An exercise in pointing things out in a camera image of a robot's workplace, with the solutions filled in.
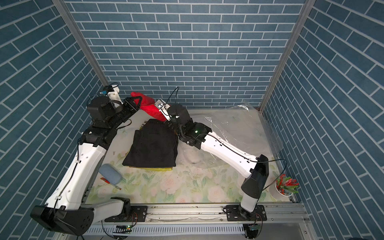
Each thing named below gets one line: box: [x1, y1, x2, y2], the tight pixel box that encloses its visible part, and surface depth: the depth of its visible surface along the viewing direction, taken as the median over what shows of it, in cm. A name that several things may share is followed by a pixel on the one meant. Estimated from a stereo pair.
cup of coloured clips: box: [274, 174, 300, 197], surface depth 75 cm
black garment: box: [122, 119, 179, 168], surface depth 84 cm
